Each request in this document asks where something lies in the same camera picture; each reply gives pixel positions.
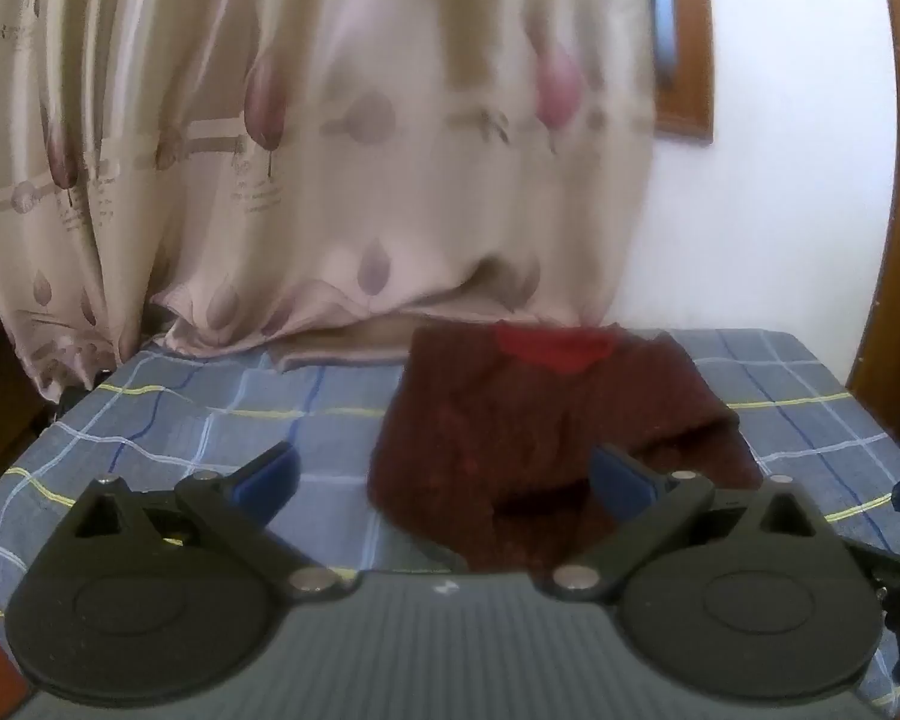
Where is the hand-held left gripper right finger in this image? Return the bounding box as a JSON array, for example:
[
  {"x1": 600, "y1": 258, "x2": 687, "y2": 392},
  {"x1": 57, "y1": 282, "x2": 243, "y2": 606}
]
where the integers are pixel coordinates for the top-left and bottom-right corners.
[{"x1": 551, "y1": 441, "x2": 841, "y2": 605}]

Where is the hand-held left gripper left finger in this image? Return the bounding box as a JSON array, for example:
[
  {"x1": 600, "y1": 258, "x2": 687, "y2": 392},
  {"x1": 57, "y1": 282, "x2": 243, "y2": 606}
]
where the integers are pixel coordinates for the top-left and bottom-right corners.
[{"x1": 41, "y1": 441, "x2": 353, "y2": 601}]

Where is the dark red knit sweater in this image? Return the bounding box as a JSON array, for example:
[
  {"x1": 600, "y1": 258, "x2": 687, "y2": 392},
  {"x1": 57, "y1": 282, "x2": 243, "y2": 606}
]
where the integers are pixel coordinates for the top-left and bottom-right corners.
[{"x1": 366, "y1": 321, "x2": 764, "y2": 575}]

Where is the blue plaid blanket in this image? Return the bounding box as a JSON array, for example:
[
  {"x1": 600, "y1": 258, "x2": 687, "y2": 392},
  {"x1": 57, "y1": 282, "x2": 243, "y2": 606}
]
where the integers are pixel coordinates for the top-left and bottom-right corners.
[{"x1": 0, "y1": 326, "x2": 900, "y2": 717}]

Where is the beige leaf print curtain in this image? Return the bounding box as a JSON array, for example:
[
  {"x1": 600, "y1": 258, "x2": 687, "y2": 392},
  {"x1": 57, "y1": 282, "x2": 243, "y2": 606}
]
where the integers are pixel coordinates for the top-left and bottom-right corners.
[{"x1": 0, "y1": 0, "x2": 665, "y2": 402}]

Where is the wooden window frame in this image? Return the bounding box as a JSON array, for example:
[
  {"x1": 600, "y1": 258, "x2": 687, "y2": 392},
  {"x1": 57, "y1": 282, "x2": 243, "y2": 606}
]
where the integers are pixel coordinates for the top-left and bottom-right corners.
[{"x1": 641, "y1": 0, "x2": 715, "y2": 145}]

